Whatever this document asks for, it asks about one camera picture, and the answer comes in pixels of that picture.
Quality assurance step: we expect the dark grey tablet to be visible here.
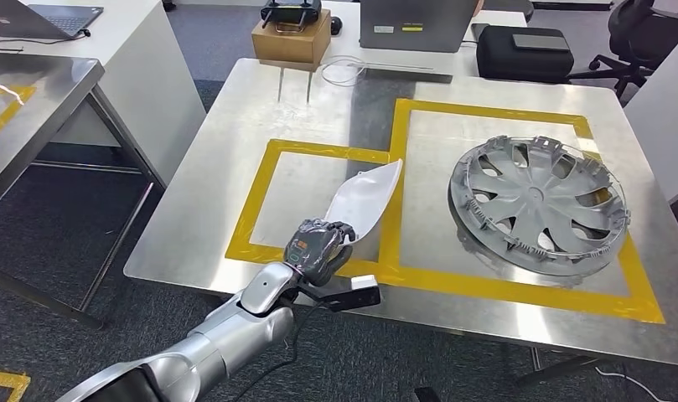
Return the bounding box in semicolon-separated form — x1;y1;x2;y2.
510;33;572;54

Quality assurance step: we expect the yellow bench tape outline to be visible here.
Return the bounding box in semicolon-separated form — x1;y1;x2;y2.
225;98;666;326
0;83;39;150

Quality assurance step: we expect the black office chair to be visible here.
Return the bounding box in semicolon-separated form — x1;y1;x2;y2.
568;0;678;102

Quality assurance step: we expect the cardboard box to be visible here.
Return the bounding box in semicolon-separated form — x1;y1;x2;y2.
251;8;333;73

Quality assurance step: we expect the yellow floor tape square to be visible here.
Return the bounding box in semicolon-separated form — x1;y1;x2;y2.
0;368;32;402

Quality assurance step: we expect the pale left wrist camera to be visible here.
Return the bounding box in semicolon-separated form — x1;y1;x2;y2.
322;274;382;313

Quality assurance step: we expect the black remote controller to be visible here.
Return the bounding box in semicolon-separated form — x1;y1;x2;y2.
259;0;323;30

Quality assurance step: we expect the grey laptop with stickers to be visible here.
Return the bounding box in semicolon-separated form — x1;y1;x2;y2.
360;0;479;54

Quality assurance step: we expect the white curved plastic part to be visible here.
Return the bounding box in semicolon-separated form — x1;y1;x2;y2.
323;158;405;245

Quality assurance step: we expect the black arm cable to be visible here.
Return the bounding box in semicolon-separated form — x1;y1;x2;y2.
230;301;323;402

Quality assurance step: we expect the thin white coiled cable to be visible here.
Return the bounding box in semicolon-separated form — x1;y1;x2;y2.
320;54;369;89

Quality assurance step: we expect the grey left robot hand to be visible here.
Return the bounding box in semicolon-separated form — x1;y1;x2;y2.
282;218;357;288

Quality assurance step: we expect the steel workbench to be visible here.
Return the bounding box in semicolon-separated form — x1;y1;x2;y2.
0;50;168;331
123;57;678;389

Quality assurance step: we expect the black carry case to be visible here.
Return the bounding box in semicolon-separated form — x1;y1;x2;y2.
476;24;576;85

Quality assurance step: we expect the silver wheel cover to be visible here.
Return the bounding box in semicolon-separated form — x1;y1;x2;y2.
448;134;632;277

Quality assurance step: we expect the dark open laptop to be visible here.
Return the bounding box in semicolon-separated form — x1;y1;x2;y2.
0;0;105;41

